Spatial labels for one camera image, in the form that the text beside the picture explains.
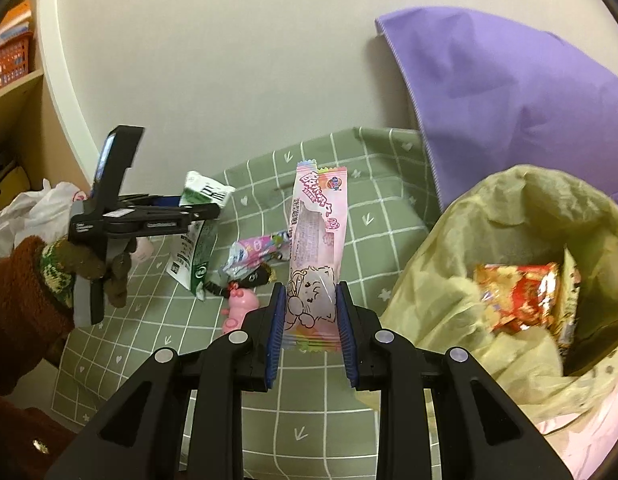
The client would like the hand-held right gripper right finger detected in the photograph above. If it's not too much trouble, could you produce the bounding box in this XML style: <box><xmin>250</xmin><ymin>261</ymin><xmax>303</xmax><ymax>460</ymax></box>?
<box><xmin>335</xmin><ymin>281</ymin><xmax>575</xmax><ymax>480</ymax></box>

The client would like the pink floral bedsheet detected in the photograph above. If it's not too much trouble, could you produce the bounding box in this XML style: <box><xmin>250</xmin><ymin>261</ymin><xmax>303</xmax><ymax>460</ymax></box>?
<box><xmin>539</xmin><ymin>375</ymin><xmax>618</xmax><ymax>480</ymax></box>

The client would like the green checked cloth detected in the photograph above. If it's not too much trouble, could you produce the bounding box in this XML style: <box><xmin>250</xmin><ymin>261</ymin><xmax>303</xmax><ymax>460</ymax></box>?
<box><xmin>51</xmin><ymin>127</ymin><xmax>442</xmax><ymax>480</ymax></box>

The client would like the green white milk carton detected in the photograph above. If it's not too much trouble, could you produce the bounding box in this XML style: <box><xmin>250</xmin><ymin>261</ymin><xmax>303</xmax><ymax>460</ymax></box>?
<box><xmin>166</xmin><ymin>171</ymin><xmax>236</xmax><ymax>301</ymax></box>

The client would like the yellow snack wrapper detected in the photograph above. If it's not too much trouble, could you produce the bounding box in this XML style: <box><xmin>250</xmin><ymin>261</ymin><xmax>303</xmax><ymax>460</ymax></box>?
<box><xmin>552</xmin><ymin>250</ymin><xmax>582</xmax><ymax>356</ymax></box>

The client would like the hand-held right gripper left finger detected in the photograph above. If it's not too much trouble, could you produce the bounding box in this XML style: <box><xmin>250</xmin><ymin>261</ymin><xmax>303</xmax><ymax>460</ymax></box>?
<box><xmin>44</xmin><ymin>282</ymin><xmax>287</xmax><ymax>480</ymax></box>

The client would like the pink snack wrapper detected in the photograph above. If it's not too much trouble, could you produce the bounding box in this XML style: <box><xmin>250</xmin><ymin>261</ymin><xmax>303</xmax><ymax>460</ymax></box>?
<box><xmin>281</xmin><ymin>159</ymin><xmax>349</xmax><ymax>353</ymax></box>

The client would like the orange plastic basket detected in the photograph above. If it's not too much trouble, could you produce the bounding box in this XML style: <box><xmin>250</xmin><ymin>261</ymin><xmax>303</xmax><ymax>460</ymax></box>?
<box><xmin>0</xmin><ymin>30</ymin><xmax>37</xmax><ymax>96</ymax></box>

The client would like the beige shelf unit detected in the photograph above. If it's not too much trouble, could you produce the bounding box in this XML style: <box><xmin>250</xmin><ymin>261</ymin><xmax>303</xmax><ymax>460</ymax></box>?
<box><xmin>0</xmin><ymin>0</ymin><xmax>94</xmax><ymax>221</ymax></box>

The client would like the pink pig toy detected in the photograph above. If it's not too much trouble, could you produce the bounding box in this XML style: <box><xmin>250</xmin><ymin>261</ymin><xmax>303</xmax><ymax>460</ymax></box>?
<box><xmin>221</xmin><ymin>285</ymin><xmax>262</xmax><ymax>336</ymax></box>

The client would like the person's left hand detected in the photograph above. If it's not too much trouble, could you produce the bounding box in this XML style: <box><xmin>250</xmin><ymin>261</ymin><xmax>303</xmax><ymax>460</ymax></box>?
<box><xmin>51</xmin><ymin>237</ymin><xmax>138</xmax><ymax>308</ymax></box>

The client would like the red snack wrapper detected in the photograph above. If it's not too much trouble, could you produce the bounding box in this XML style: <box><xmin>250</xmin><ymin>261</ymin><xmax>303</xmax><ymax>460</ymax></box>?
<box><xmin>474</xmin><ymin>261</ymin><xmax>562</xmax><ymax>336</ymax></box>

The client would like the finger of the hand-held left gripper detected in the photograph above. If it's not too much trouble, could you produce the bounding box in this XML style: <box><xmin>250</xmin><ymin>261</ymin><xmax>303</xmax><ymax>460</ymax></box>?
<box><xmin>121</xmin><ymin>193</ymin><xmax>190</xmax><ymax>208</ymax></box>
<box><xmin>105</xmin><ymin>204</ymin><xmax>223</xmax><ymax>235</ymax></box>

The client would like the yellow-green trash bag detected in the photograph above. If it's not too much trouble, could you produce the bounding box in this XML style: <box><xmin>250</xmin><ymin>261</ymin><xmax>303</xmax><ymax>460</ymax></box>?
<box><xmin>356</xmin><ymin>164</ymin><xmax>618</xmax><ymax>428</ymax></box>

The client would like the small pink blue wrapper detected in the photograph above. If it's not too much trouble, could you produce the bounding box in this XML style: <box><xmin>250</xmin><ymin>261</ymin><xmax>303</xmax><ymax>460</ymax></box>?
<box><xmin>226</xmin><ymin>230</ymin><xmax>292</xmax><ymax>278</ymax></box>

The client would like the white plastic bag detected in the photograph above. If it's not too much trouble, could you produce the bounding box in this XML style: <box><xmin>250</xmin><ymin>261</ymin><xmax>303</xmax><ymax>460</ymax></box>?
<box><xmin>0</xmin><ymin>180</ymin><xmax>92</xmax><ymax>266</ymax></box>

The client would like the purple pillow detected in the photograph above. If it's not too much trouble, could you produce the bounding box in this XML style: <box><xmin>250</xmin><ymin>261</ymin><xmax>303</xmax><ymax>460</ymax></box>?
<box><xmin>374</xmin><ymin>6</ymin><xmax>618</xmax><ymax>211</ymax></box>

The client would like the person's left forearm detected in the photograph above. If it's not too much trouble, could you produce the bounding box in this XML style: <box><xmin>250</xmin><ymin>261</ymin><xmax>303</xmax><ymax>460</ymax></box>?
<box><xmin>0</xmin><ymin>235</ymin><xmax>77</xmax><ymax>396</ymax></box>

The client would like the person's brown coat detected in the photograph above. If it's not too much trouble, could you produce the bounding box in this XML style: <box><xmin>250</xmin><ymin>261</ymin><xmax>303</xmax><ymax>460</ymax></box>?
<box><xmin>0</xmin><ymin>390</ymin><xmax>77</xmax><ymax>480</ymax></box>

